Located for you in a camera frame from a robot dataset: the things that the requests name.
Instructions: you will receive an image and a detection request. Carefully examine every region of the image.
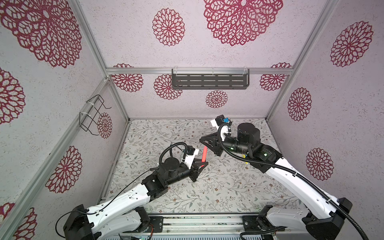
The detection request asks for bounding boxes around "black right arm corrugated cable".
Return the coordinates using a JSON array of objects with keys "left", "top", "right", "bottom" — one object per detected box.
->
[{"left": 217, "top": 122, "right": 370, "bottom": 240}]

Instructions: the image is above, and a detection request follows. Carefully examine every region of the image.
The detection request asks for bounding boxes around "black wire wall rack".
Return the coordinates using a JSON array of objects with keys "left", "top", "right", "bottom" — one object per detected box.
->
[{"left": 79, "top": 95, "right": 113, "bottom": 139}]

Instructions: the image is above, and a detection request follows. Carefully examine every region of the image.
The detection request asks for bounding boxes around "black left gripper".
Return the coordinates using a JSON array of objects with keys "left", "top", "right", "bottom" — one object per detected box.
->
[{"left": 166, "top": 159, "right": 208, "bottom": 187}]

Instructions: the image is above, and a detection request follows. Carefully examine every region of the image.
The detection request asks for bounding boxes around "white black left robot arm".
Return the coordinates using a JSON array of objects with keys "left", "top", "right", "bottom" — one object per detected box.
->
[{"left": 63, "top": 158, "right": 209, "bottom": 240}]

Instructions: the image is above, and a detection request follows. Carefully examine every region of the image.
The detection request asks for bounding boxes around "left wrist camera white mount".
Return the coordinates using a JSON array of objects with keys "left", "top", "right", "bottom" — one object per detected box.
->
[{"left": 183, "top": 146, "right": 200, "bottom": 170}]

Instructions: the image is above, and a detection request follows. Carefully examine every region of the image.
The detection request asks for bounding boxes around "pink highlighter pen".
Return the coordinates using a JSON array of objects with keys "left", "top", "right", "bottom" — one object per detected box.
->
[{"left": 201, "top": 146, "right": 208, "bottom": 168}]

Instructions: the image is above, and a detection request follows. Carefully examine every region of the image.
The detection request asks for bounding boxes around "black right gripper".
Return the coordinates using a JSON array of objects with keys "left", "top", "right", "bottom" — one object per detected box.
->
[{"left": 200, "top": 132, "right": 252, "bottom": 159}]

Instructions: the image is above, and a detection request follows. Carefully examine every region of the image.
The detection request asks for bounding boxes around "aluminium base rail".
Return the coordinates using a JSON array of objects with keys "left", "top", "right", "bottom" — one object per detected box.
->
[{"left": 104, "top": 212, "right": 301, "bottom": 240}]

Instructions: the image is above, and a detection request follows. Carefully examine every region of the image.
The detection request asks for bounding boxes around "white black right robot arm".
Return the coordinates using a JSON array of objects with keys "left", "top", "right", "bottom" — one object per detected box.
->
[{"left": 200, "top": 120, "right": 354, "bottom": 240}]

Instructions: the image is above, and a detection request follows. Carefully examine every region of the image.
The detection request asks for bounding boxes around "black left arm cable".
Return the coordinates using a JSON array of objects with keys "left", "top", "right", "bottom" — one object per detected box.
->
[{"left": 54, "top": 141, "right": 189, "bottom": 239}]

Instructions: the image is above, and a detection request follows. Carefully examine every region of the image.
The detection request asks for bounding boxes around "dark grey wall shelf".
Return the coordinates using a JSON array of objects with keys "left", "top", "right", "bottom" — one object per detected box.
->
[{"left": 171, "top": 69, "right": 250, "bottom": 90}]

